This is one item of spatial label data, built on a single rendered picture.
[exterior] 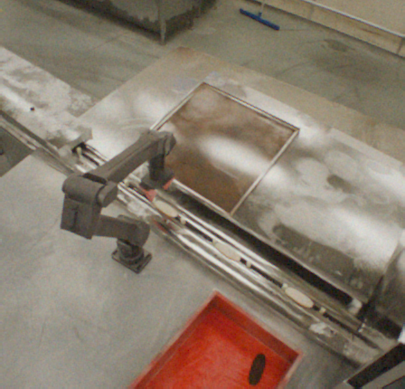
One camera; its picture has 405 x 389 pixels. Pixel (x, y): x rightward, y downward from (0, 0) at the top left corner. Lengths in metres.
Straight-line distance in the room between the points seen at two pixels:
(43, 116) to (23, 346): 0.96
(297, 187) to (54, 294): 0.92
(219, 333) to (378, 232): 0.65
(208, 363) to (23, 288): 0.64
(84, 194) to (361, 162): 1.08
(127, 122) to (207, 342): 1.06
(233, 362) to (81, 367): 0.44
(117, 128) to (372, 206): 1.13
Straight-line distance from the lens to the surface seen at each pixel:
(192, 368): 1.18
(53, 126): 1.71
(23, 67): 2.37
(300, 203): 1.41
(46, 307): 1.31
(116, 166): 0.95
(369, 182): 1.53
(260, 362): 1.19
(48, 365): 1.24
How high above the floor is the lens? 1.96
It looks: 49 degrees down
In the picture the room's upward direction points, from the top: 5 degrees clockwise
